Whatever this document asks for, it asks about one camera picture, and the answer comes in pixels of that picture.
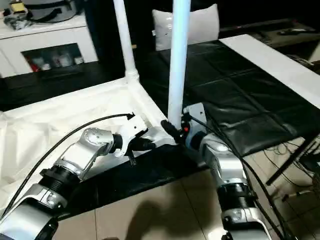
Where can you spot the white plastic table leg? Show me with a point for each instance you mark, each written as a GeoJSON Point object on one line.
{"type": "Point", "coordinates": [126, 40]}
{"type": "Point", "coordinates": [180, 60]}

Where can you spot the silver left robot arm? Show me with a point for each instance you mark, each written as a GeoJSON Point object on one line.
{"type": "Point", "coordinates": [75, 165]}

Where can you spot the white plastic table top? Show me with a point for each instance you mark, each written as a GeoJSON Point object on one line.
{"type": "Point", "coordinates": [65, 120]}

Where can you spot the black floor stand leg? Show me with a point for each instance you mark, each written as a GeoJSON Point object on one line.
{"type": "Point", "coordinates": [295, 160]}

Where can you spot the grey pillow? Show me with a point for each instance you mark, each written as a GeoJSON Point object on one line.
{"type": "Point", "coordinates": [205, 25]}

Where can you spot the white flat board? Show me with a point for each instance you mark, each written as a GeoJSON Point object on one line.
{"type": "Point", "coordinates": [280, 62]}

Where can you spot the white sideboard cabinet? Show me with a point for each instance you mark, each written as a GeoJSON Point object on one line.
{"type": "Point", "coordinates": [45, 45]}

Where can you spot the colourful clutter bundle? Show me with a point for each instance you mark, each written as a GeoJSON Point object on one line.
{"type": "Point", "coordinates": [15, 15]}

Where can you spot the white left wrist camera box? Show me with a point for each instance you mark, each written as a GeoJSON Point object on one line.
{"type": "Point", "coordinates": [132, 129]}

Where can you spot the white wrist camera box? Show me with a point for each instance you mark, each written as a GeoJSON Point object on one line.
{"type": "Point", "coordinates": [132, 129]}
{"type": "Point", "coordinates": [196, 112]}

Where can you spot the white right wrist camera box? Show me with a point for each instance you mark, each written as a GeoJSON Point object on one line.
{"type": "Point", "coordinates": [196, 112]}

